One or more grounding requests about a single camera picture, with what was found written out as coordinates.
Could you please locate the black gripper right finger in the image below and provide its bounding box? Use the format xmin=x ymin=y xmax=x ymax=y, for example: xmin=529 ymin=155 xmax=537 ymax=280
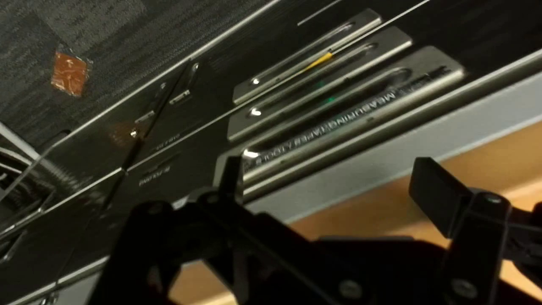
xmin=409 ymin=156 xmax=542 ymax=305

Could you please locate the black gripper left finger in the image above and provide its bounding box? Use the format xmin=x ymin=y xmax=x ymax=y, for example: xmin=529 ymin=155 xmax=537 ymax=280
xmin=95 ymin=155 xmax=365 ymax=305

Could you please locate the grey metal drawer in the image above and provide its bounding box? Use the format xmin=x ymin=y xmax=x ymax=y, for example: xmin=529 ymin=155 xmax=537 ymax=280
xmin=0 ymin=0 xmax=542 ymax=305

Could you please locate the grey flat tool case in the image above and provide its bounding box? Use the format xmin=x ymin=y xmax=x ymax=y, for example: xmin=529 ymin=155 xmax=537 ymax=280
xmin=226 ymin=24 xmax=415 ymax=143
xmin=231 ymin=7 xmax=385 ymax=107

